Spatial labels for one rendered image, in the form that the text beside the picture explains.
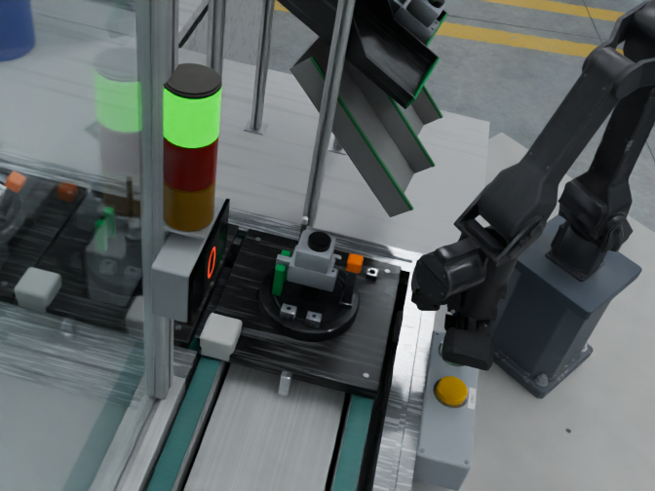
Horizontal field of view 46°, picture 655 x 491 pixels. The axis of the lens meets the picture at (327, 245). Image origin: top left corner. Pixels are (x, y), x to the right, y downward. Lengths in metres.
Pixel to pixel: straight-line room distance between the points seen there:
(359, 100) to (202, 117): 0.61
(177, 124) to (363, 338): 0.50
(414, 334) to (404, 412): 0.14
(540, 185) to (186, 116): 0.41
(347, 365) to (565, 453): 0.35
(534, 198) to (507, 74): 2.91
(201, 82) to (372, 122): 0.63
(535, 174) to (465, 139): 0.80
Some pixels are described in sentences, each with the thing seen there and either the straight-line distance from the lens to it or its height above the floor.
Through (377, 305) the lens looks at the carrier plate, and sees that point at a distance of 1.11.
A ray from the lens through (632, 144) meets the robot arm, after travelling 0.99.
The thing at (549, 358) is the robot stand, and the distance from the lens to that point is 1.20.
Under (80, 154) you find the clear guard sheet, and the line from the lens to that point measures 0.56.
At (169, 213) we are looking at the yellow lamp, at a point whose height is 1.28.
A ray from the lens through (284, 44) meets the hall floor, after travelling 3.62.
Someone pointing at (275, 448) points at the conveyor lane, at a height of 0.92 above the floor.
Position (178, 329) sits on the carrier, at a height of 0.97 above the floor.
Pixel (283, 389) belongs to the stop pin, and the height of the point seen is 0.94.
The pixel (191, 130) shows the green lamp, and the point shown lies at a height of 1.38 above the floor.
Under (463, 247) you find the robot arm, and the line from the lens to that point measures 0.90.
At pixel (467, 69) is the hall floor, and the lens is 3.73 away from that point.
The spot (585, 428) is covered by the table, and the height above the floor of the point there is 0.86.
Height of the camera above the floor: 1.78
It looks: 43 degrees down
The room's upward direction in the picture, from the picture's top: 12 degrees clockwise
